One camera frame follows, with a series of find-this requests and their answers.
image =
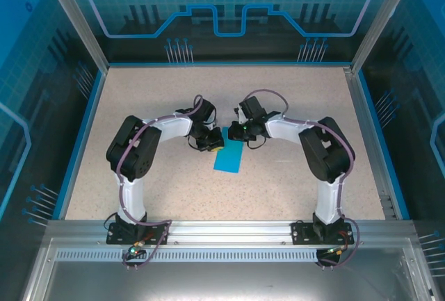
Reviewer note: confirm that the blue printed side panel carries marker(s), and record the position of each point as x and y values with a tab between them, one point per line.
417	71
28	71

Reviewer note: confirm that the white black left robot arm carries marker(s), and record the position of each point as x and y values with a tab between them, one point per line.
133	148

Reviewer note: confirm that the aluminium side rail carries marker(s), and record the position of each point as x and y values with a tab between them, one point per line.
367	123

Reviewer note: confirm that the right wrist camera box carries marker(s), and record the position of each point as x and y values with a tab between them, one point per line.
239	113

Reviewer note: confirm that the aluminium frame post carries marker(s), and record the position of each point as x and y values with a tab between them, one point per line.
82	26
375	26

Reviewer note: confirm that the aluminium mounting rail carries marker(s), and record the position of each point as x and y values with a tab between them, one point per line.
229	231

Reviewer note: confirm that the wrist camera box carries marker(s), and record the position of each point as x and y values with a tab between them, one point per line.
213	122
239	113

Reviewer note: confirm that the blue paper sheet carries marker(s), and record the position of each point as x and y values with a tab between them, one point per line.
229	158

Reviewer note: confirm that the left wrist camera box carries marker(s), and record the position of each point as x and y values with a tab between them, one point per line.
213	122

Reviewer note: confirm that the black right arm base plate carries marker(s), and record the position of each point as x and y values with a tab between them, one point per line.
302	235

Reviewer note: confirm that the grey metal tray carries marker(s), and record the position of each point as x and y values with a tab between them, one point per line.
222	280

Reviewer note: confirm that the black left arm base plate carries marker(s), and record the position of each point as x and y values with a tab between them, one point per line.
114	236

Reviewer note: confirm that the blue table border strip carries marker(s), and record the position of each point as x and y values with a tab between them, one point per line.
83	141
381	141

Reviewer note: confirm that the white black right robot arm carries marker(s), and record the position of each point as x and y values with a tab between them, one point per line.
327	151

